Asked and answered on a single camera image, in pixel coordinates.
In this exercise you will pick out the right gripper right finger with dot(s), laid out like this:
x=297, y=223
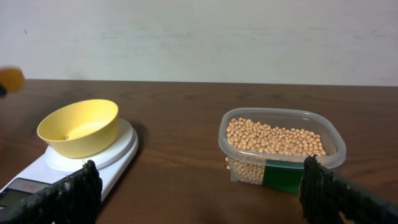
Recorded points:
x=327, y=197

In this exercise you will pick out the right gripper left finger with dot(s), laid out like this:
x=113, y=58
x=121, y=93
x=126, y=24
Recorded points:
x=75, y=199

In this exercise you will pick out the white digital kitchen scale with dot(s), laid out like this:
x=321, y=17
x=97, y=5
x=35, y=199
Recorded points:
x=51, y=167

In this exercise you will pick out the yellow measuring scoop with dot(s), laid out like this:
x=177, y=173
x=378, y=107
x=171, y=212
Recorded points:
x=12, y=80

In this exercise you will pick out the yellow plastic bowl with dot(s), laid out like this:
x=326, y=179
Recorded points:
x=81, y=129

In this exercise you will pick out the clear container of soybeans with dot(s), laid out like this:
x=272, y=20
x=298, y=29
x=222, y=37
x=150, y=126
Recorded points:
x=268, y=146

